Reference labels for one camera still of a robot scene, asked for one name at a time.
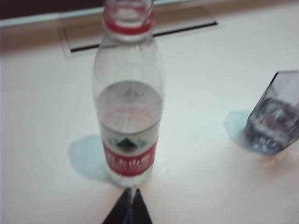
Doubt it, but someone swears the brown desk partition panel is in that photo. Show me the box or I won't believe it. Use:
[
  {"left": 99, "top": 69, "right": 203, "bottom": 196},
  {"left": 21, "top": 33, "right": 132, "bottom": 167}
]
[{"left": 0, "top": 0, "right": 178, "bottom": 21}]

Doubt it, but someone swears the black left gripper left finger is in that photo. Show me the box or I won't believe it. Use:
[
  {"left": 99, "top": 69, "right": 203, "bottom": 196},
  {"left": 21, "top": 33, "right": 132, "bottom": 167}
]
[{"left": 101, "top": 188, "right": 132, "bottom": 224}]

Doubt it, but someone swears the table cable hatch lid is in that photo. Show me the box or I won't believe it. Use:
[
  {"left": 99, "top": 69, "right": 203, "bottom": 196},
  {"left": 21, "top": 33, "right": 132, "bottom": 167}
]
[{"left": 61, "top": 6, "right": 218, "bottom": 58}]

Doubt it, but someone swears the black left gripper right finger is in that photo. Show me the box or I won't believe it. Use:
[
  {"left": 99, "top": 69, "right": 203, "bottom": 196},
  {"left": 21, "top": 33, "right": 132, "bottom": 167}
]
[{"left": 127, "top": 188, "right": 154, "bottom": 224}]

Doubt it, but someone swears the clear red-label water bottle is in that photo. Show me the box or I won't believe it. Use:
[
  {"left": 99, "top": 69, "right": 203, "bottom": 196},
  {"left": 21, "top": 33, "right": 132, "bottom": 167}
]
[{"left": 92, "top": 0, "right": 167, "bottom": 188}]

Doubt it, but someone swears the transparent grey handled cup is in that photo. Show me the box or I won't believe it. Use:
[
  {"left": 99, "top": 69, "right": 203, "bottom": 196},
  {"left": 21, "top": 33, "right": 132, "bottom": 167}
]
[{"left": 243, "top": 70, "right": 299, "bottom": 157}]

